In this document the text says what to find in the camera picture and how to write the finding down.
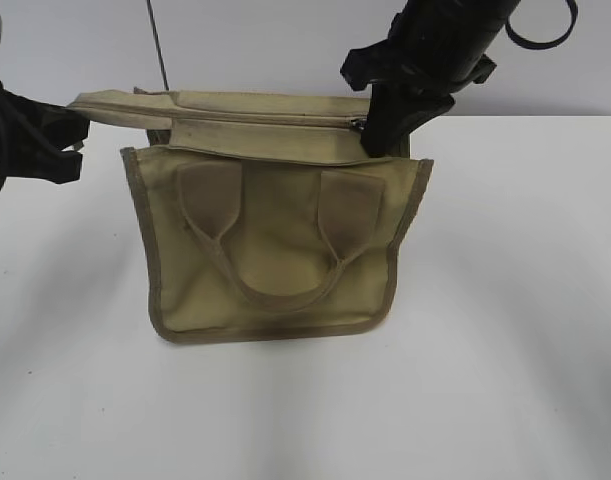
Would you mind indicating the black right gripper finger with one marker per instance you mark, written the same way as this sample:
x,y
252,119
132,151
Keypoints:
x,y
385,126

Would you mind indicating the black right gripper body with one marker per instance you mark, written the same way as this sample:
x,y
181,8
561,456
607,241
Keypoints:
x,y
431,54

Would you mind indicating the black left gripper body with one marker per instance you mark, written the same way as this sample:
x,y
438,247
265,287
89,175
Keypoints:
x,y
40,140

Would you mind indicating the silver metal zipper pull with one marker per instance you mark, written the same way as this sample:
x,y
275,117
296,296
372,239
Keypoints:
x,y
358,124

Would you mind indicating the yellow canvas tote bag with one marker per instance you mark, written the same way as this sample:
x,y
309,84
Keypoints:
x,y
261,215

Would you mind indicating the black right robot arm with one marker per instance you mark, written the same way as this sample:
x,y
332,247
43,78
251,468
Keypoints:
x,y
434,49

